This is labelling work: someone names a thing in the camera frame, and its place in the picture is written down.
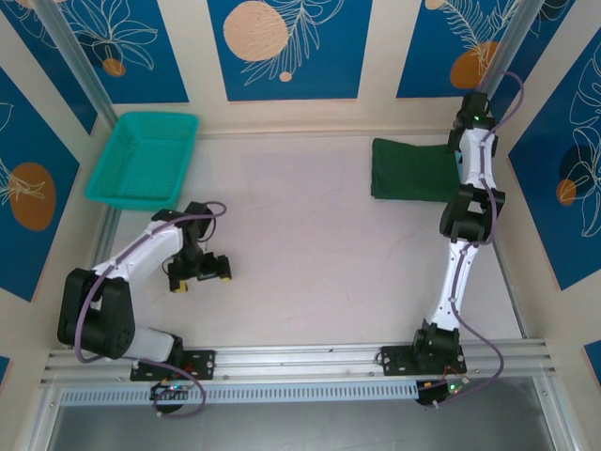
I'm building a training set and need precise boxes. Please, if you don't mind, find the dark green t-shirt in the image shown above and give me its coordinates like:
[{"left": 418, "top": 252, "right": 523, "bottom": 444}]
[{"left": 369, "top": 137, "right": 466, "bottom": 204}]

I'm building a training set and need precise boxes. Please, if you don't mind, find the blue panel with fern outline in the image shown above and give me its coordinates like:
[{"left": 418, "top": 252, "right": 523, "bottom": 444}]
[{"left": 396, "top": 0, "right": 522, "bottom": 100}]

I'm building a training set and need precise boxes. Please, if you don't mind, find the teal plastic basket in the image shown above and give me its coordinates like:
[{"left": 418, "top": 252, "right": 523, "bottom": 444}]
[{"left": 84, "top": 111, "right": 201, "bottom": 211}]

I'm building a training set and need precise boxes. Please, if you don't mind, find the black controller board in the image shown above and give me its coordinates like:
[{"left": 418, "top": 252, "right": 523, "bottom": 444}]
[
  {"left": 149, "top": 381, "right": 196, "bottom": 405},
  {"left": 415, "top": 379, "right": 470, "bottom": 408}
]

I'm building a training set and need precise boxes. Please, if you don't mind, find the blue panel with flower outline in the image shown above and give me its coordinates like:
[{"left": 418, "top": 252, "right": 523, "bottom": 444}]
[{"left": 46, "top": 0, "right": 189, "bottom": 104}]

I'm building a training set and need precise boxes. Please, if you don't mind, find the blue panel with peach circle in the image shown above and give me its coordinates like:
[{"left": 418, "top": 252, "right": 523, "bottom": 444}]
[{"left": 208, "top": 0, "right": 375, "bottom": 102}]

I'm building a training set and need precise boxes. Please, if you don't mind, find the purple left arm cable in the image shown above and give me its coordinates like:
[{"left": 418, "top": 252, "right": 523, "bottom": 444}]
[{"left": 74, "top": 200, "right": 228, "bottom": 418}]

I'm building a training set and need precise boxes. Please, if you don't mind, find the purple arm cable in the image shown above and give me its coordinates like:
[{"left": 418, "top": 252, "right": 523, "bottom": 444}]
[
  {"left": 431, "top": 70, "right": 526, "bottom": 410},
  {"left": 74, "top": 200, "right": 228, "bottom": 418}
]

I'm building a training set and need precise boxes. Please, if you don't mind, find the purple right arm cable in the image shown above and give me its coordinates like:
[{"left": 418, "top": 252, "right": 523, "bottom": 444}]
[{"left": 431, "top": 70, "right": 526, "bottom": 410}]

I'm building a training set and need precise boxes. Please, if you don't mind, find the aluminium frame post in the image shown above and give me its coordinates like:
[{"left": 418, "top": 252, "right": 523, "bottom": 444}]
[
  {"left": 457, "top": 0, "right": 536, "bottom": 142},
  {"left": 32, "top": 0, "right": 121, "bottom": 140}
]

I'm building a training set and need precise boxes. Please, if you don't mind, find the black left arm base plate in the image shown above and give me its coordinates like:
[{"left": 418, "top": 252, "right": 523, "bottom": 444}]
[{"left": 130, "top": 348, "right": 216, "bottom": 381}]

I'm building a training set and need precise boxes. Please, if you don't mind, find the aluminium side rail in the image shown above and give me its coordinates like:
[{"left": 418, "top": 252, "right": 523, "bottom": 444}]
[
  {"left": 476, "top": 187, "right": 534, "bottom": 340},
  {"left": 91, "top": 206, "right": 121, "bottom": 273}
]

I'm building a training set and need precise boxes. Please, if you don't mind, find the aluminium frame rail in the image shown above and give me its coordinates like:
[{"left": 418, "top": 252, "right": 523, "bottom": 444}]
[{"left": 39, "top": 337, "right": 562, "bottom": 384}]

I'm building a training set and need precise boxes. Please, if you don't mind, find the grey slotted cable duct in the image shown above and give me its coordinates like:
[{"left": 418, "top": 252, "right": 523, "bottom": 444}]
[{"left": 60, "top": 381, "right": 419, "bottom": 405}]

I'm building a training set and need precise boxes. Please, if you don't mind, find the blue floral wall panel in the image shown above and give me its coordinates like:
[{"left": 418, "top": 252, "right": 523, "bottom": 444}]
[
  {"left": 508, "top": 44, "right": 601, "bottom": 292},
  {"left": 0, "top": 65, "right": 81, "bottom": 302}
]

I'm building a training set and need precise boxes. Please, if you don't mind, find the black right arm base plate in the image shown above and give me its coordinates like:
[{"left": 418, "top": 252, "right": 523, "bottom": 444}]
[{"left": 380, "top": 344, "right": 469, "bottom": 377}]

